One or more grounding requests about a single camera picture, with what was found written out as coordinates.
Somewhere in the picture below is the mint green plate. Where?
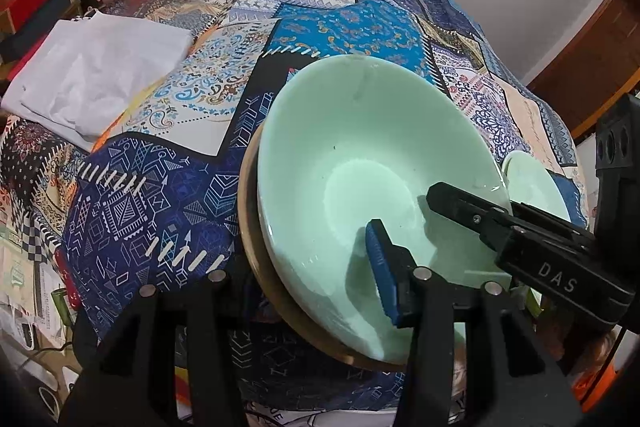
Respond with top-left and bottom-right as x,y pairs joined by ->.
501,150 -> 570,221

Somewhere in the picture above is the pink bowl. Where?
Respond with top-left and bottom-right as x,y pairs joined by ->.
237,121 -> 407,374

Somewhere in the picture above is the mint green bowl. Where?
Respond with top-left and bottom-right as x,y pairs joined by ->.
257,55 -> 511,364

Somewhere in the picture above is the person's right hand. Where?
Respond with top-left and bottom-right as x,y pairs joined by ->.
536,310 -> 616,376

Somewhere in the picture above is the patchwork patterned tablecloth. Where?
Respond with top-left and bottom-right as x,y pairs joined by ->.
1,0 -> 588,426

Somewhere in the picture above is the wooden door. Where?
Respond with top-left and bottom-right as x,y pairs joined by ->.
528,0 -> 640,141

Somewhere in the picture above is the white folded cloth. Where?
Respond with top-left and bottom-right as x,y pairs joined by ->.
1,12 -> 193,152

